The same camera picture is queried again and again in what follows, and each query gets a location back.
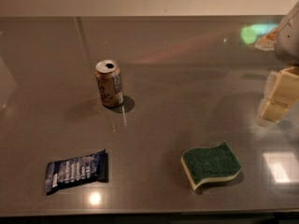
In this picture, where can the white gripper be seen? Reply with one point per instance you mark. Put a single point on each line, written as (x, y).
(289, 39)

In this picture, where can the orange soda can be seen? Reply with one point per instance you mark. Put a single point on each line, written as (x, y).
(108, 78)

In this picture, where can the green and yellow sponge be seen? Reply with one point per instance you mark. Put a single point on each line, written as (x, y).
(210, 165)

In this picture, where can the dark blue snack wrapper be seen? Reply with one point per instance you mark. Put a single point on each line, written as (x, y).
(76, 171)

